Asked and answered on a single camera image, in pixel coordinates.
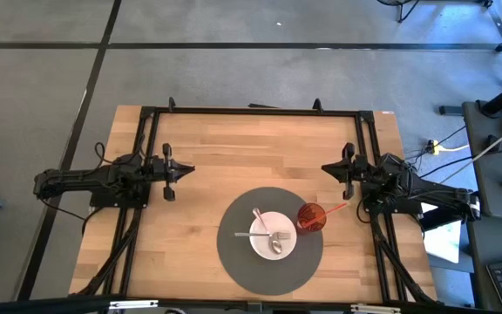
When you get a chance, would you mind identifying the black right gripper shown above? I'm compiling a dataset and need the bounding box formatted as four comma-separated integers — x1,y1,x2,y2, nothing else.
321,142,370,201

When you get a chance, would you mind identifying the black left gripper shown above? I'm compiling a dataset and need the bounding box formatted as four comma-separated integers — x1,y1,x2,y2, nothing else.
152,143,196,202

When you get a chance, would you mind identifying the red drinking straw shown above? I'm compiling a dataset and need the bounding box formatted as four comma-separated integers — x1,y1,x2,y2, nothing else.
301,201,351,230

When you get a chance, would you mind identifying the red faceted plastic tumbler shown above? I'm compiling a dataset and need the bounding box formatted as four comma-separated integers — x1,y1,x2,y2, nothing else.
296,201,328,235

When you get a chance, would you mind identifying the silver metal fork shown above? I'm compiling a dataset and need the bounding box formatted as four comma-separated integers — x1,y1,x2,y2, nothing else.
234,230,292,242

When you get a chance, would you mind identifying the silver metal spoon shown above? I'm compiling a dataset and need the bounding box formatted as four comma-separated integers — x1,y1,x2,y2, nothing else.
252,207,283,256

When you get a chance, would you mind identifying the white bowl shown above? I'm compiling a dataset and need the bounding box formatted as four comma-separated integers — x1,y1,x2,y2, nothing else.
248,211,298,262

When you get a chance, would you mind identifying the grey round woven placemat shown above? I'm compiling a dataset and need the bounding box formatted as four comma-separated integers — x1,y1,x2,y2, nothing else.
216,186,324,297

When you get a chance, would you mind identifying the white paper sheet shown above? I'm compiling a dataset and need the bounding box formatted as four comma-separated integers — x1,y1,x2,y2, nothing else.
422,201,462,265

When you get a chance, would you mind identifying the grey desk with keyboard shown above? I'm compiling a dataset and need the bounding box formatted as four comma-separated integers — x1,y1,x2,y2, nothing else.
465,215,502,314

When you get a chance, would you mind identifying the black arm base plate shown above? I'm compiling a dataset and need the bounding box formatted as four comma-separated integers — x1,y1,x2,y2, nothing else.
363,196,424,216
88,186,153,210

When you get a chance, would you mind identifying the black aluminium table frame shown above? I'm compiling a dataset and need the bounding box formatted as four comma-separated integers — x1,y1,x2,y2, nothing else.
68,96,440,307

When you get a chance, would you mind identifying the yellow power cable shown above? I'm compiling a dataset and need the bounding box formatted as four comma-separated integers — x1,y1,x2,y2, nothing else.
438,143,471,153

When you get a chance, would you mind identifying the black floor cable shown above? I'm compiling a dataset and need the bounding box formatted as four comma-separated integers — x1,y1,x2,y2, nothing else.
403,125,468,163

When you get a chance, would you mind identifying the silver mounting bracket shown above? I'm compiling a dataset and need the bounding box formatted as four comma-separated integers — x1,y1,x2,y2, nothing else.
108,298,159,311
349,303,403,314

